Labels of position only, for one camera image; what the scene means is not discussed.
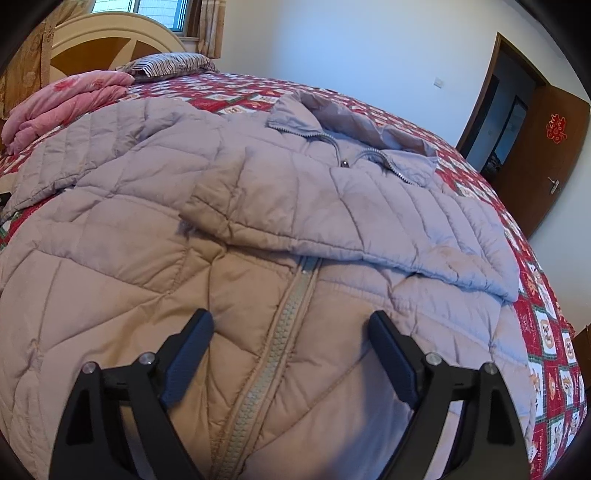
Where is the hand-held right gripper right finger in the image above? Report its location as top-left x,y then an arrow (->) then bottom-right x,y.
368,310 -> 532,480

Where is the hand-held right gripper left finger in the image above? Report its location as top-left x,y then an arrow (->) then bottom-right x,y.
50,308 -> 215,480

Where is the beige quilted puffer jacket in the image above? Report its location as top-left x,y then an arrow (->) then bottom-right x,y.
0,90 -> 536,480

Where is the red printed bed quilt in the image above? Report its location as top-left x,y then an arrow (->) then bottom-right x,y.
0,71 -> 591,480

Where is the brown wooden door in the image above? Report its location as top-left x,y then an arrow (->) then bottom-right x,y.
496,83 -> 591,238

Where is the red paper door decoration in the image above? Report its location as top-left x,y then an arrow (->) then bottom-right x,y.
545,115 -> 570,144

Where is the pink folded blanket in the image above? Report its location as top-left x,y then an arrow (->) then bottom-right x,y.
1,70 -> 136,155

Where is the striped pillow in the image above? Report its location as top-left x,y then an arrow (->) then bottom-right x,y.
121,52 -> 218,83

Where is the beige patterned curtain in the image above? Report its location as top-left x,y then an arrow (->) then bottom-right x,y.
0,0 -> 100,121
196,0 -> 228,59

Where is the cream wooden headboard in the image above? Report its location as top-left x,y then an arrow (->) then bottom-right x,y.
48,13 -> 188,77

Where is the window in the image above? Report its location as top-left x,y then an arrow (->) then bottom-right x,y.
90,0 -> 190,34

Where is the brown door frame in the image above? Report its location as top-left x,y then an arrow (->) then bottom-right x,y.
456,32 -> 550,162

